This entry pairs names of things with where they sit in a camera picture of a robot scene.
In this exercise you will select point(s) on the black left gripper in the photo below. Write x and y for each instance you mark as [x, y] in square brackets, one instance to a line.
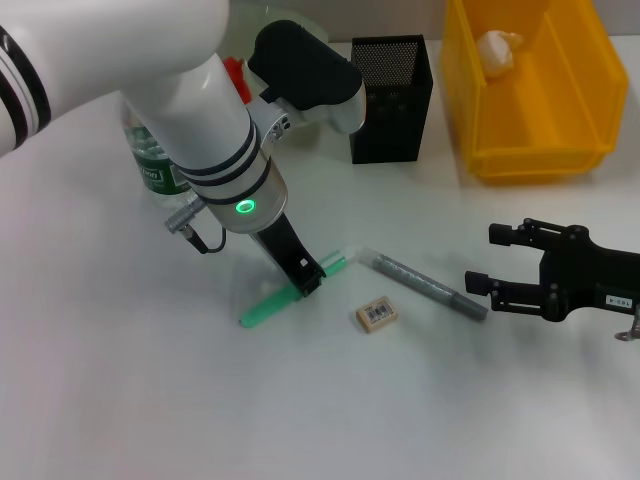
[282, 245]

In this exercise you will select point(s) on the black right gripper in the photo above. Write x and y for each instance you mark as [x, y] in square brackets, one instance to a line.
[575, 280]

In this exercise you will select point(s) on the mint green retractable pen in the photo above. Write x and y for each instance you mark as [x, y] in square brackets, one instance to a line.
[270, 305]

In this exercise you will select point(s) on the beige eraser with barcode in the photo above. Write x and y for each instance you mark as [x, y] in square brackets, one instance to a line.
[377, 314]

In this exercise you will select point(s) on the clear water bottle green label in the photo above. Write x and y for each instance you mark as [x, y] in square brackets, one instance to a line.
[150, 175]

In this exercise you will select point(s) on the white paper ball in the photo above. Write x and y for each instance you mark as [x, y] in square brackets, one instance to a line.
[497, 55]

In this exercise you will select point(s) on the red-orange toy orange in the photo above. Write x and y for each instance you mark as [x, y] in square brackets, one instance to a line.
[237, 75]

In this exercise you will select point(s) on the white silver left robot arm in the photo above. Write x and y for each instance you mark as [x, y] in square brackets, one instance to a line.
[175, 75]

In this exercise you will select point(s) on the grey marker pen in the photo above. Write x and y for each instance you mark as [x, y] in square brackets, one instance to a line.
[425, 285]

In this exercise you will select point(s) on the black mesh pen holder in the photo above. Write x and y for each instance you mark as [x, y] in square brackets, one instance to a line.
[395, 125]

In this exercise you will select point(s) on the translucent green fruit plate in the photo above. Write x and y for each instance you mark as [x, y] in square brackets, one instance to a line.
[239, 25]

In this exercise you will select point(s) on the yellow plastic bin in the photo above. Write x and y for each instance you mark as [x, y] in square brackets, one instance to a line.
[540, 125]

